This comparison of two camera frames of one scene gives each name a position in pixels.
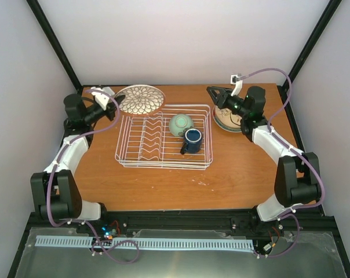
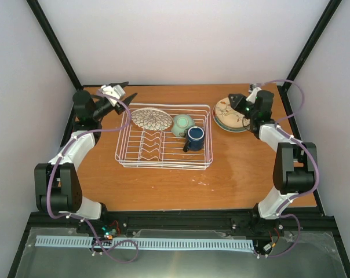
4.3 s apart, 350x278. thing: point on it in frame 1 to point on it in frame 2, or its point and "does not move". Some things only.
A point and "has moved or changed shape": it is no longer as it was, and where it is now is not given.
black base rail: [213, 220] does not move
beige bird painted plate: [225, 119] does not move
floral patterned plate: [142, 101] to [152, 119]
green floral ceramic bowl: [178, 123] does not move
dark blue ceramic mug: [193, 141] has moved or changed shape
